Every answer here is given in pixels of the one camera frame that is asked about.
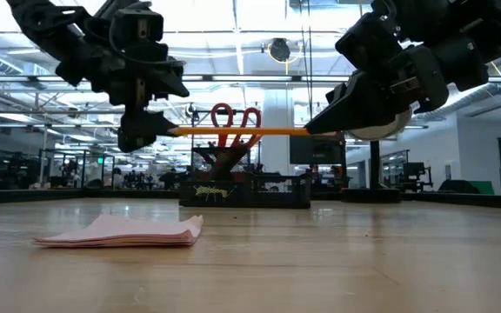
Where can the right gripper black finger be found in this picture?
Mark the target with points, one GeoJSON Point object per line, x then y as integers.
{"type": "Point", "coordinates": [338, 92]}
{"type": "Point", "coordinates": [359, 104]}

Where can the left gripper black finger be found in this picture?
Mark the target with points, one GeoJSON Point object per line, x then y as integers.
{"type": "Point", "coordinates": [172, 82]}
{"type": "Point", "coordinates": [142, 130]}

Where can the black pen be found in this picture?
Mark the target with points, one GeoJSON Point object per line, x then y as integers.
{"type": "Point", "coordinates": [205, 157]}

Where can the orange pencil with eraser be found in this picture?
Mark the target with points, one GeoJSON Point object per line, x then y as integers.
{"type": "Point", "coordinates": [242, 131]}
{"type": "Point", "coordinates": [257, 141]}

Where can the yellow-green eraser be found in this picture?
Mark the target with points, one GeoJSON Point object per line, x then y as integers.
{"type": "Point", "coordinates": [211, 191]}

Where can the pink sticky note pad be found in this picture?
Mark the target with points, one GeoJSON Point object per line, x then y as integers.
{"type": "Point", "coordinates": [124, 232]}

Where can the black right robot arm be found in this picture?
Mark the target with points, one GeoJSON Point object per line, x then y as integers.
{"type": "Point", "coordinates": [472, 39]}

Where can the black mesh desk organizer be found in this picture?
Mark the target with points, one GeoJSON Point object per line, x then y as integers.
{"type": "Point", "coordinates": [285, 193]}

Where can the person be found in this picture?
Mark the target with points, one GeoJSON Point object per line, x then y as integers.
{"type": "Point", "coordinates": [170, 178]}

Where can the black desk lamp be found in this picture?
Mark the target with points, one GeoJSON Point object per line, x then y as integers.
{"type": "Point", "coordinates": [375, 165]}

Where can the black monitor screen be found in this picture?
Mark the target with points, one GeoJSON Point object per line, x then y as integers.
{"type": "Point", "coordinates": [315, 152]}

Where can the green panel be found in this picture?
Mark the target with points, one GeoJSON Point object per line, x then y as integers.
{"type": "Point", "coordinates": [483, 188]}

